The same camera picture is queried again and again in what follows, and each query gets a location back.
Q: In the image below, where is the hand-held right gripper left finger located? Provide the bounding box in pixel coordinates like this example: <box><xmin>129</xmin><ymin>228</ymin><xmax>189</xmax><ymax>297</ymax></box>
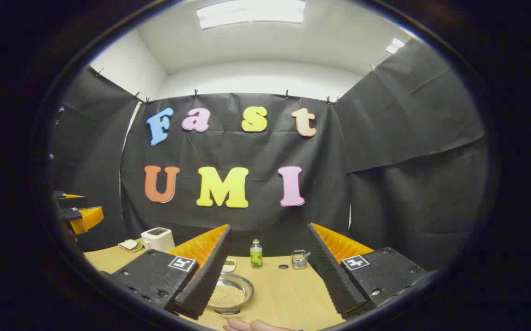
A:
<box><xmin>108</xmin><ymin>224</ymin><xmax>232</xmax><ymax>321</ymax></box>

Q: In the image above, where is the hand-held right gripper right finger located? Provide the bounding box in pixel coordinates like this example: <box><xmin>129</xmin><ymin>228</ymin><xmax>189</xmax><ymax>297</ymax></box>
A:
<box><xmin>300</xmin><ymin>223</ymin><xmax>428</xmax><ymax>321</ymax></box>

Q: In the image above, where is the stainless steel pot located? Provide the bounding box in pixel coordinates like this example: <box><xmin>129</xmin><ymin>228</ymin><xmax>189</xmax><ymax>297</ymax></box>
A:
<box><xmin>207</xmin><ymin>272</ymin><xmax>255</xmax><ymax>314</ymax></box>

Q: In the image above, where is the pile of soybeans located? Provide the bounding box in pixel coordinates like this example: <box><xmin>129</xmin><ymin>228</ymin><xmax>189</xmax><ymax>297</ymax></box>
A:
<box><xmin>208</xmin><ymin>285</ymin><xmax>246</xmax><ymax>308</ymax></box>

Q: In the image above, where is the green label drink bottle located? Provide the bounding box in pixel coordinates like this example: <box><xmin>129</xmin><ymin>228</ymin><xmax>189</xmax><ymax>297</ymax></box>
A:
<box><xmin>249</xmin><ymin>239</ymin><xmax>264</xmax><ymax>269</ymax></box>

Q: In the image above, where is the white toaster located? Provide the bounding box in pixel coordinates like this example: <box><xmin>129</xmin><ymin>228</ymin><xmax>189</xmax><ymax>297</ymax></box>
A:
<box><xmin>141</xmin><ymin>227</ymin><xmax>176</xmax><ymax>253</ymax></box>

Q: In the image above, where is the black backdrop cloth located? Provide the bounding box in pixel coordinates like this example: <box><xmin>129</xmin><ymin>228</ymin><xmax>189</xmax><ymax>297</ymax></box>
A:
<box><xmin>49</xmin><ymin>39</ymin><xmax>489</xmax><ymax>272</ymax></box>

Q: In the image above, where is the small ceiling light panel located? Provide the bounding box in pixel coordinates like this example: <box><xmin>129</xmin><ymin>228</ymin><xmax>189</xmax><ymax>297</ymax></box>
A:
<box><xmin>385</xmin><ymin>37</ymin><xmax>407</xmax><ymax>55</ymax></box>

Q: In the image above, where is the large ceiling light panel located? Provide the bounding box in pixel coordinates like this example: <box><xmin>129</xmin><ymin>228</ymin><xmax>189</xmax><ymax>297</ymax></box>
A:
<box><xmin>196</xmin><ymin>0</ymin><xmax>306</xmax><ymax>30</ymax></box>

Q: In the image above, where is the metal wire holder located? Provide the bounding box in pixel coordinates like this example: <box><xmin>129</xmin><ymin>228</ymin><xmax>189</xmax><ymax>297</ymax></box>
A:
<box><xmin>291</xmin><ymin>250</ymin><xmax>312</xmax><ymax>270</ymax></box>

